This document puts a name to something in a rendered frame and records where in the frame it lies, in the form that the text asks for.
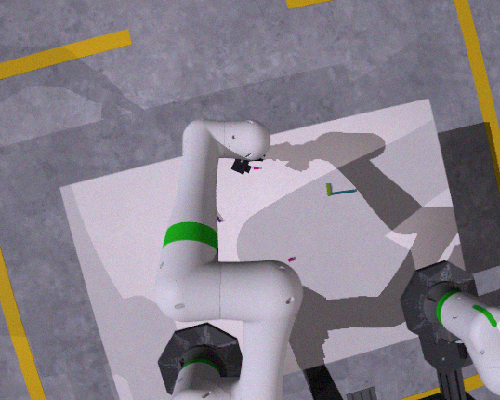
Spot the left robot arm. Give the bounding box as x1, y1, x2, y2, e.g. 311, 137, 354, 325
154, 119, 303, 400

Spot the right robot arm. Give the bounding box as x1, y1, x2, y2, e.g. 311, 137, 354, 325
422, 281, 500, 395

